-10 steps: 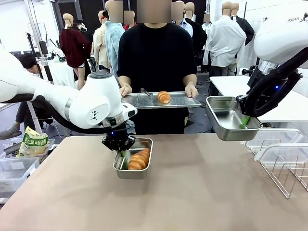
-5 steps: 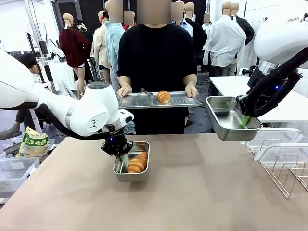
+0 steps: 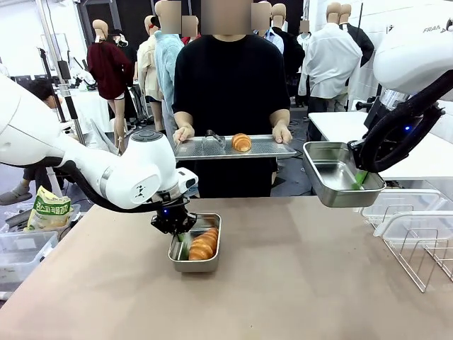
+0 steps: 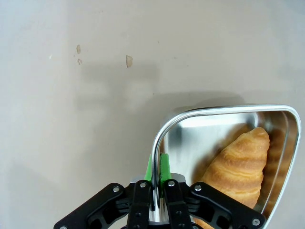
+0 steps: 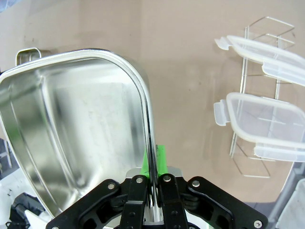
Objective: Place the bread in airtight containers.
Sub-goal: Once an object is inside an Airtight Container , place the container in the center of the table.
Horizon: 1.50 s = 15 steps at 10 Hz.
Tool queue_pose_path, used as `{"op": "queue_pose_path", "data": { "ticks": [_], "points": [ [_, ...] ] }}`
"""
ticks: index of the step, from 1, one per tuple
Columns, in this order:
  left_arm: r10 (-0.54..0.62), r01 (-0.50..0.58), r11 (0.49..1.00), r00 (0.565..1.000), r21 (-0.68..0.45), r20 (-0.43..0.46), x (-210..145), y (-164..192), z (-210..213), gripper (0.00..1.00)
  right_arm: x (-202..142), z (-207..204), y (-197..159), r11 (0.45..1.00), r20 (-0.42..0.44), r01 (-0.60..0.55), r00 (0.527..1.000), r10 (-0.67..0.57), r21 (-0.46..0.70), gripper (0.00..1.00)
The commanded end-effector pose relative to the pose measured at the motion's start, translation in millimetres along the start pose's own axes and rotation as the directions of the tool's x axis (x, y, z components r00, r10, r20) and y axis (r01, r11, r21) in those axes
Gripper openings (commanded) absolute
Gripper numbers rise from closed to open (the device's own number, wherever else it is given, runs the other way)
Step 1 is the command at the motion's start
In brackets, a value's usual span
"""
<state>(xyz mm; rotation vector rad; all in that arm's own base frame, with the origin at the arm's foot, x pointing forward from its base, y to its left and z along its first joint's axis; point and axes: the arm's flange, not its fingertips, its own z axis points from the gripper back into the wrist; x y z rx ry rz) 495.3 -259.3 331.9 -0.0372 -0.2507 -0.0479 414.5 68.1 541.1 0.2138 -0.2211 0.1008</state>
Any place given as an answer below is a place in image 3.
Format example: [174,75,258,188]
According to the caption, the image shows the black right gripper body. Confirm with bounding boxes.
[370,101,431,166]

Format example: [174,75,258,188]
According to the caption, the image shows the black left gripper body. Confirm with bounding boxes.
[150,200,197,235]

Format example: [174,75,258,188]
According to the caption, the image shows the golden croissant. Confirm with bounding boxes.
[188,227,219,261]
[231,132,253,153]

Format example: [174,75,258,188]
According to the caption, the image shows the steel rectangular container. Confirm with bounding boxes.
[302,141,387,209]
[167,212,222,273]

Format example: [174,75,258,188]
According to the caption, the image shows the clear plastic containers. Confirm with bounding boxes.
[360,189,444,227]

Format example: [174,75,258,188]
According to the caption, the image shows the steel tongs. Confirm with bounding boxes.
[201,129,227,150]

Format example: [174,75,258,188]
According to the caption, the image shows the perforated steel tray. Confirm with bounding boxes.
[173,134,298,162]

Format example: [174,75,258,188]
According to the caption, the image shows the person's left forearm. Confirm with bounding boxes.
[269,108,291,127]

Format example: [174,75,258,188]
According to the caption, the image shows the person's right forearm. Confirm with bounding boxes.
[173,110,195,129]

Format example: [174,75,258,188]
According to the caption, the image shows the person's right hand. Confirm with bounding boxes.
[173,125,195,145]

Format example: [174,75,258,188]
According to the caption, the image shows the person's left hand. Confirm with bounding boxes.
[271,123,293,145]

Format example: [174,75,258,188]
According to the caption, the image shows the white side table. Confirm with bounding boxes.
[308,110,453,182]

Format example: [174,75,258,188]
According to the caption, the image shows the clear plastic lid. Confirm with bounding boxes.
[373,211,453,249]

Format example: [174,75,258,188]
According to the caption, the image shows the black jacket mannequin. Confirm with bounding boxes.
[338,3,375,69]

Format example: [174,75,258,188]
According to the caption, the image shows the white shirt mannequin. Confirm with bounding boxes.
[298,1,365,142]

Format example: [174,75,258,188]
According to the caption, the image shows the green yellow snack bag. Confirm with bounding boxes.
[23,185,74,233]

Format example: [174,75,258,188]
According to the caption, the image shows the black clothes mannequin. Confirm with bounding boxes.
[270,2,306,107]

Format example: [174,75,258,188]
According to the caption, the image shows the person torso black t-shirt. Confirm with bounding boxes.
[172,34,292,198]

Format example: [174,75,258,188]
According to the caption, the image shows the beige shirt mannequin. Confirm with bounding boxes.
[137,16,166,132]

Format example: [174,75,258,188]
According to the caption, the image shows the clear plastic storage bin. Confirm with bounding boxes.
[0,229,59,284]

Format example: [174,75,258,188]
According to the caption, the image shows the black and silver stand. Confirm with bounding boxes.
[56,83,89,149]

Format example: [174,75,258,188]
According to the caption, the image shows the light blue shirt mannequin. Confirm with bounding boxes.
[154,0,185,142]

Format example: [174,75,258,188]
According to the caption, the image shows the maroon dress mannequin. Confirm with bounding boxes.
[86,19,134,157]

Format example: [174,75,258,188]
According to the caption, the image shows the seated person white shirt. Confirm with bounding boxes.
[0,77,67,207]

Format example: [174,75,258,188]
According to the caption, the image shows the black left arm cable sleeve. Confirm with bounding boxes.
[45,159,190,214]

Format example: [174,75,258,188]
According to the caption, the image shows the metal wire rack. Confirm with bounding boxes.
[384,226,453,293]

